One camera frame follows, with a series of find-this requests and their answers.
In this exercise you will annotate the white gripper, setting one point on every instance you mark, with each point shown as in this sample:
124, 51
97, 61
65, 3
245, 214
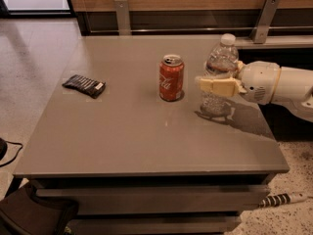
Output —
259, 80

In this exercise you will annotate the clear plastic water bottle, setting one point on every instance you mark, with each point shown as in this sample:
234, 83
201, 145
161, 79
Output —
221, 63

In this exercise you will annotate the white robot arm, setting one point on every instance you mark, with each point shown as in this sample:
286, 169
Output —
294, 91

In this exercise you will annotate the dark rxbar chocolate bar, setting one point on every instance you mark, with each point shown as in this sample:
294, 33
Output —
85, 85

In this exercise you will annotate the red coca-cola can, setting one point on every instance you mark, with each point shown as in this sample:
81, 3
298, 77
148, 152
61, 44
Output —
171, 75

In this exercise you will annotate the grey cabinet upper drawer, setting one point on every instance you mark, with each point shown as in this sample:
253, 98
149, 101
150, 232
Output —
176, 199

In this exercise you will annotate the grey cabinet drawer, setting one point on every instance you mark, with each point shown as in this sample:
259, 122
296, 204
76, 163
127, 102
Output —
176, 199
155, 226

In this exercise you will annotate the grey cabinet lower drawer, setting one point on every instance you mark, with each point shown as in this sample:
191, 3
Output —
155, 226

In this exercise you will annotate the black bag on floor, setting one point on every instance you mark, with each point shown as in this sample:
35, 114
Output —
24, 213

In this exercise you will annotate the right metal wall bracket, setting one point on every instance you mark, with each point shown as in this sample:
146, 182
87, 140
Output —
266, 16

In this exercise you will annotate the metal wall bracket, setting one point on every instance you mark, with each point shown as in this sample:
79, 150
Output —
266, 16
122, 17

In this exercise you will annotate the left metal wall bracket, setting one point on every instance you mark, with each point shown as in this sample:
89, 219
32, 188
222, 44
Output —
122, 17

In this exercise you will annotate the metal wall rail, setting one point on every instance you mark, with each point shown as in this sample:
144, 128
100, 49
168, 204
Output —
237, 30

